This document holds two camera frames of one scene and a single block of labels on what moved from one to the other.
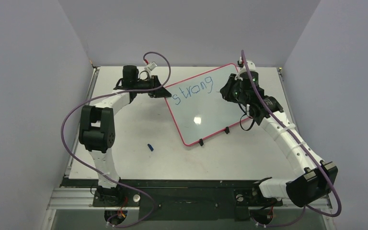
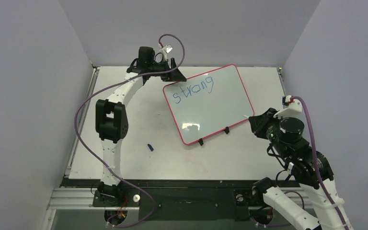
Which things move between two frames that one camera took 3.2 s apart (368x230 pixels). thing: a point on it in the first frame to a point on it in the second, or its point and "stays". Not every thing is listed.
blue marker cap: (150, 147) stays
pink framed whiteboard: (198, 107) stays
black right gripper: (230, 89) to (259, 120)
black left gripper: (159, 93) to (175, 75)
